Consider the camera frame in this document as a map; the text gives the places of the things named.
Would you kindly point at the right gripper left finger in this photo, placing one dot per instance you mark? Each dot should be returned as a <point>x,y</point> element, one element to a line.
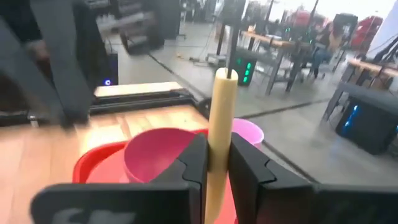
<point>189,168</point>

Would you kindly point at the lilac plastic mug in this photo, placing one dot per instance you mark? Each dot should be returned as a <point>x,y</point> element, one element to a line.
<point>248,132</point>

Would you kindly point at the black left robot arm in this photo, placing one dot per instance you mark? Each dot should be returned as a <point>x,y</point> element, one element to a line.
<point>62,62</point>

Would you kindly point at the wooden workbench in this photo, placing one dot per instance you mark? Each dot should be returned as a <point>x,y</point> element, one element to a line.
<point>273,42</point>
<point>370,67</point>

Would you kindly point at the computer tower with blue lights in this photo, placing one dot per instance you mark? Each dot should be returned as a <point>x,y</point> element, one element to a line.
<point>367,127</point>

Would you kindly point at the black equipment cart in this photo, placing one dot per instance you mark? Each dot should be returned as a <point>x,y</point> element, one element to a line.
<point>141,34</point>

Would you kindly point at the pink plastic plate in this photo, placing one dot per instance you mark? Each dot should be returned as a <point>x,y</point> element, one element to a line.
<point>107,169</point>

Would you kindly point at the red plastic tray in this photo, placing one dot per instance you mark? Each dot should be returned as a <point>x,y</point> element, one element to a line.
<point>87,161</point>

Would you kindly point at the magenta plastic bowl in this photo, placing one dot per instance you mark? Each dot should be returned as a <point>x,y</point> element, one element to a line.
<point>155,152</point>

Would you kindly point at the person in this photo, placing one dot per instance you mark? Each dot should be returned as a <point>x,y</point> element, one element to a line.
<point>323,49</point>

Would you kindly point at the computer tower with green lights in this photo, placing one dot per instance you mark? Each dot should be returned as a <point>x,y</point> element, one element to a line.
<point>245,67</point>

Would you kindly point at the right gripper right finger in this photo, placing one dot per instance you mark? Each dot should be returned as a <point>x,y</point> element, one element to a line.
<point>248,168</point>

